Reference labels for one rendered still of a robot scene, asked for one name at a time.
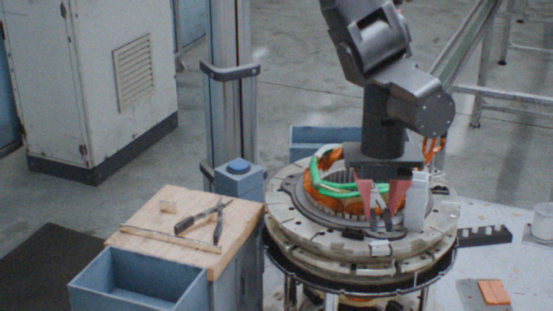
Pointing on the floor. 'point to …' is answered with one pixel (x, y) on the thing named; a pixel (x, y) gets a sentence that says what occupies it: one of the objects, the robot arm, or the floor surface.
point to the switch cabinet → (90, 81)
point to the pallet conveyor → (457, 64)
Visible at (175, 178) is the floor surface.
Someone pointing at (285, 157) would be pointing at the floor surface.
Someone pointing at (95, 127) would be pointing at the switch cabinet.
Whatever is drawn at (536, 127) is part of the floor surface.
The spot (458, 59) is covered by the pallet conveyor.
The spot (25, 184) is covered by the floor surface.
